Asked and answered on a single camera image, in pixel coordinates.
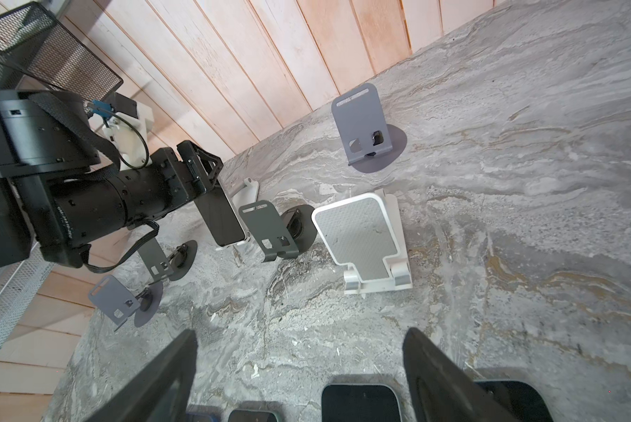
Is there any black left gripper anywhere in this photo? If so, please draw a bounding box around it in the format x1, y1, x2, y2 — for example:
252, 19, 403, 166
141, 141, 223, 216

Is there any dark round stand front left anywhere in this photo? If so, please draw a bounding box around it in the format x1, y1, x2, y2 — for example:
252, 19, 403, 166
88, 275, 164, 331

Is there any white folding phone stand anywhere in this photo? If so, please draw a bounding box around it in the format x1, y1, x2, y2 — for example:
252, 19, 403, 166
216, 178, 260, 251

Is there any black phone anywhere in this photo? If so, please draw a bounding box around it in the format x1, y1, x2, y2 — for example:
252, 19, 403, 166
475, 380, 554, 422

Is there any grey round phone stand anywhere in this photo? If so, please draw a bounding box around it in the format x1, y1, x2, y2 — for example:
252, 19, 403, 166
331, 83, 408, 174

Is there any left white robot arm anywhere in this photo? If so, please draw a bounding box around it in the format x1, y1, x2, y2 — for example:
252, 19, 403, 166
0, 91, 233, 274

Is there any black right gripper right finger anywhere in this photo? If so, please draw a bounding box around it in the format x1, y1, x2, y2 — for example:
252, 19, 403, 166
403, 327, 515, 421

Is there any black wire mesh basket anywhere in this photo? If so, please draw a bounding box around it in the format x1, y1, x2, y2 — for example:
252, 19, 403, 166
0, 2, 123, 101

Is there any white-edged phone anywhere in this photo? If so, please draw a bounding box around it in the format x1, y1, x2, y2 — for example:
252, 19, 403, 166
193, 186, 246, 247

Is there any blue-edged phone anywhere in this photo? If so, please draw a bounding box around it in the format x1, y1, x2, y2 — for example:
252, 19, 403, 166
186, 410, 221, 422

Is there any dark round stand pink phone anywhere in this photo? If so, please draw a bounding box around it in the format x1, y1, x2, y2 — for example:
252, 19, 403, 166
239, 200, 317, 262

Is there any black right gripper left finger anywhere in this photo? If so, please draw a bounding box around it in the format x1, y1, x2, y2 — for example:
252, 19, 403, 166
89, 329, 198, 421

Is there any white wire mesh shelf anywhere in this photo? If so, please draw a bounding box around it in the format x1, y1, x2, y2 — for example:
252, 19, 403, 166
0, 242, 53, 349

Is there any green-edged phone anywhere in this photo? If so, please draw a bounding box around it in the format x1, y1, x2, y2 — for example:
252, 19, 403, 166
228, 409, 280, 422

